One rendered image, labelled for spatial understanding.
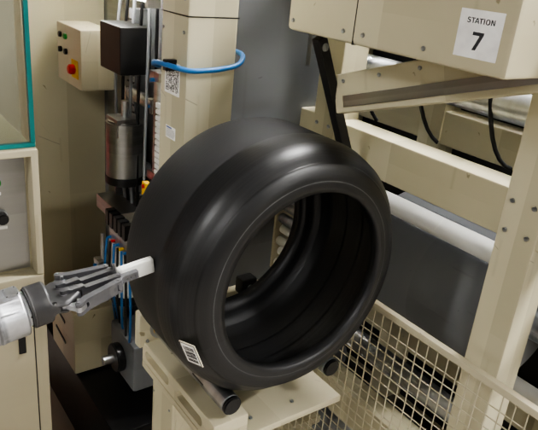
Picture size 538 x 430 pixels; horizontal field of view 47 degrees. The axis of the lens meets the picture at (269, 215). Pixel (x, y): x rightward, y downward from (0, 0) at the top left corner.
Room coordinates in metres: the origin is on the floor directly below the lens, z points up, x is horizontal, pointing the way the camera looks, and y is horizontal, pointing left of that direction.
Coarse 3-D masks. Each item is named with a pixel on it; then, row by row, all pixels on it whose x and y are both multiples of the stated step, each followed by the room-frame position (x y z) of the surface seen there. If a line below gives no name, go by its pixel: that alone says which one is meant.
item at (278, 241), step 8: (288, 208) 1.70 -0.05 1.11; (280, 216) 1.71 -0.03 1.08; (288, 216) 1.70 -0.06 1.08; (280, 224) 1.73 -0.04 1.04; (288, 224) 1.68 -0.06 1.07; (280, 232) 1.73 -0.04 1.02; (288, 232) 1.69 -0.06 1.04; (272, 240) 1.72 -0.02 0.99; (280, 240) 1.70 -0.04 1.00; (272, 248) 1.72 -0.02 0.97; (280, 248) 1.72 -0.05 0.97; (272, 256) 1.72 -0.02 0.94
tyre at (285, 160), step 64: (256, 128) 1.23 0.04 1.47; (192, 192) 1.08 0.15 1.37; (256, 192) 1.05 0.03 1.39; (320, 192) 1.12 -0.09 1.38; (384, 192) 1.28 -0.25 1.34; (128, 256) 1.13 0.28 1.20; (192, 256) 0.99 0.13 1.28; (320, 256) 1.46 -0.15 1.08; (384, 256) 1.26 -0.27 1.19; (192, 320) 0.98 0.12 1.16; (256, 320) 1.36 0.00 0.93; (320, 320) 1.32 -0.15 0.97; (256, 384) 1.07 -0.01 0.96
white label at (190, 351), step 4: (180, 340) 0.99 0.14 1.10; (180, 344) 0.99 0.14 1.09; (184, 344) 0.98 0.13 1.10; (188, 344) 0.97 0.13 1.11; (184, 348) 0.99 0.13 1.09; (188, 348) 0.98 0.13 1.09; (192, 348) 0.97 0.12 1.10; (184, 352) 0.99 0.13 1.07; (188, 352) 0.98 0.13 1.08; (192, 352) 0.98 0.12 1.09; (196, 352) 0.97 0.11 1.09; (188, 356) 0.99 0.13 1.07; (192, 356) 0.98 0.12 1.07; (196, 356) 0.97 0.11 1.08; (188, 360) 1.00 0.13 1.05; (192, 360) 0.99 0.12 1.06; (196, 360) 0.98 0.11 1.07; (200, 360) 0.97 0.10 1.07; (196, 364) 0.99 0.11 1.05; (200, 364) 0.98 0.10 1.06
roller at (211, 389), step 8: (192, 376) 1.16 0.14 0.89; (200, 384) 1.13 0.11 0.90; (208, 384) 1.11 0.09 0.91; (208, 392) 1.09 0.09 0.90; (216, 392) 1.08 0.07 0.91; (224, 392) 1.07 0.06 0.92; (232, 392) 1.08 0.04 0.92; (216, 400) 1.07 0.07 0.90; (224, 400) 1.06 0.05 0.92; (232, 400) 1.06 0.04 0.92; (240, 400) 1.07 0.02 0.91; (224, 408) 1.05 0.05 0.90; (232, 408) 1.06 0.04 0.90
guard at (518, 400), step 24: (384, 312) 1.36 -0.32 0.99; (408, 336) 1.30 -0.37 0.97; (432, 336) 1.26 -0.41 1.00; (384, 360) 1.34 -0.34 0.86; (456, 360) 1.18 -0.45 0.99; (336, 384) 1.46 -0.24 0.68; (408, 384) 1.27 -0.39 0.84; (480, 384) 1.13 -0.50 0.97; (504, 384) 1.10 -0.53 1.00; (360, 408) 1.38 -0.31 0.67; (528, 408) 1.03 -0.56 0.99
